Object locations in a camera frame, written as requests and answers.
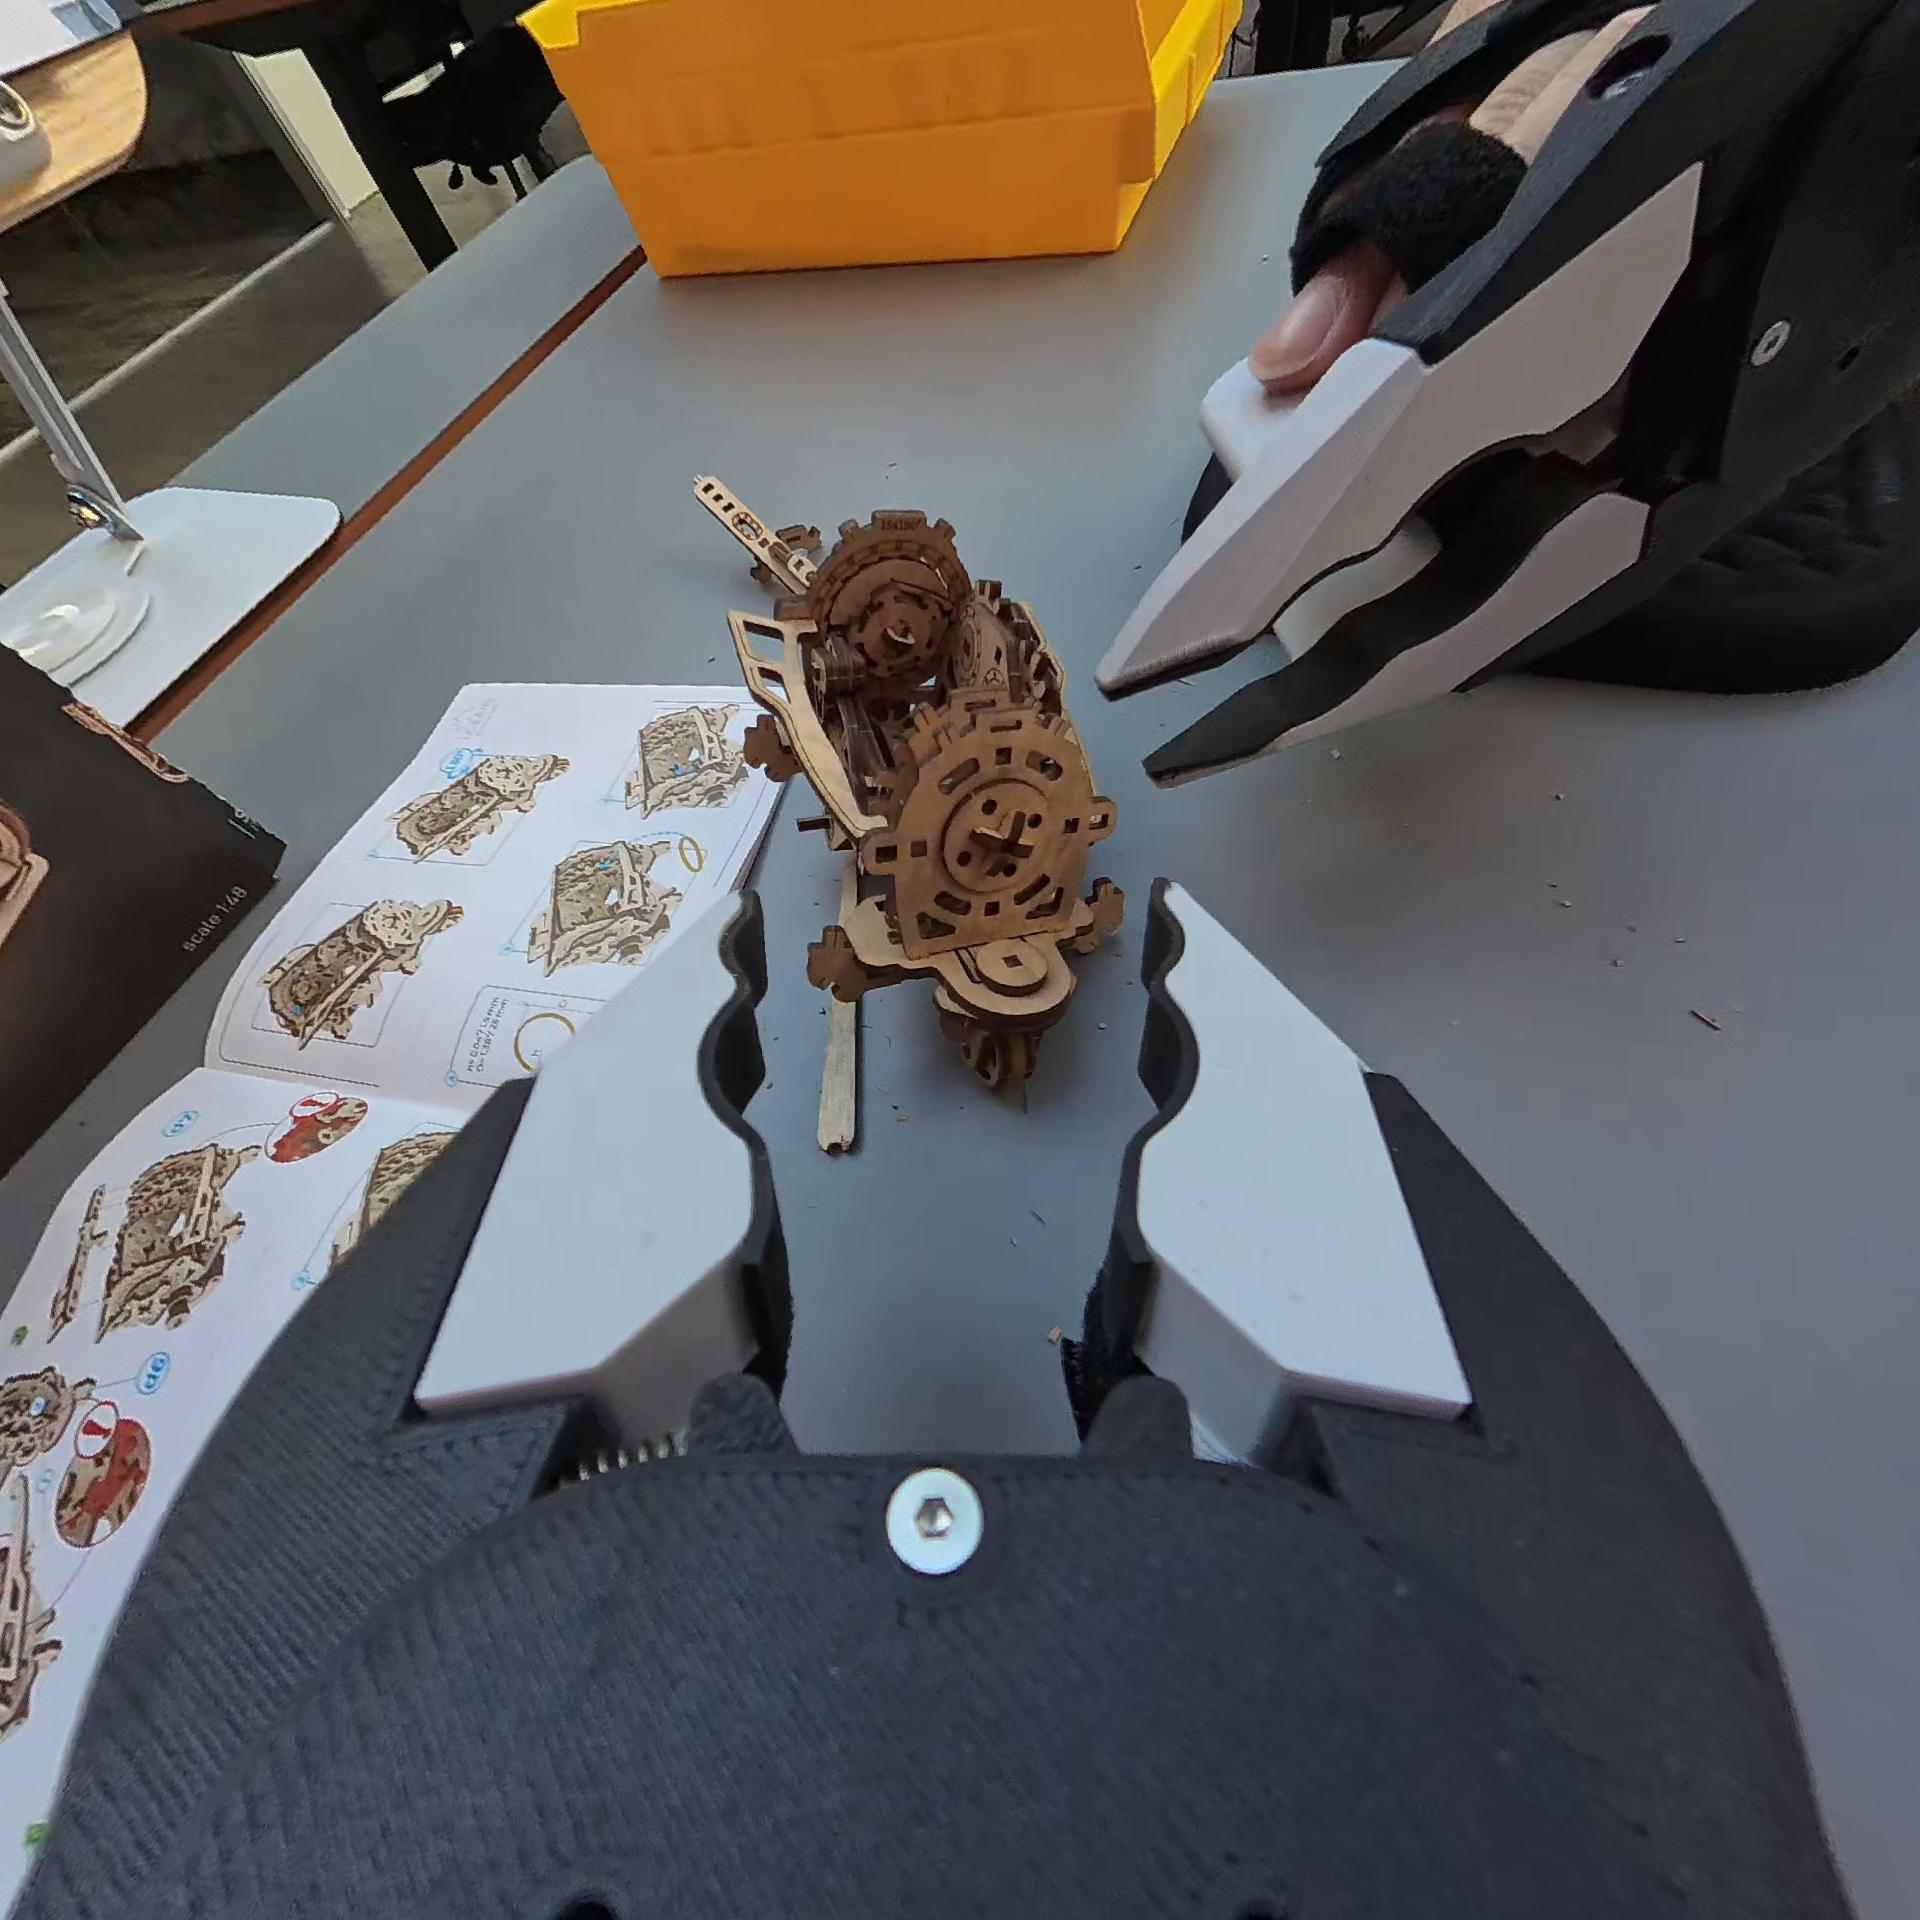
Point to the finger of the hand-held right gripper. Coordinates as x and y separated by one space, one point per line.
1349 495
1500 615

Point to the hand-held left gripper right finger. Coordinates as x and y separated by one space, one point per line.
1275 1215

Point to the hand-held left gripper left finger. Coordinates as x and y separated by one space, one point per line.
600 1200

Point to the wooden mechanical model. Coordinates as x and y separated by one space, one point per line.
960 809

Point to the person's right hand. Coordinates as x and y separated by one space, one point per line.
1318 323

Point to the thin wooden stick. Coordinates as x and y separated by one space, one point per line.
838 1067

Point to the illustrated instruction booklet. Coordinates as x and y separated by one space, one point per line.
450 931

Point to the black model kit box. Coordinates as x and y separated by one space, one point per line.
105 931

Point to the yellow plastic bin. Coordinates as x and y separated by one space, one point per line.
884 120

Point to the white lamp base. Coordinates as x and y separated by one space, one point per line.
194 579

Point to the wooden side table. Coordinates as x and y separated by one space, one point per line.
67 120

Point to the black table frame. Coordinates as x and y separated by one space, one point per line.
374 89

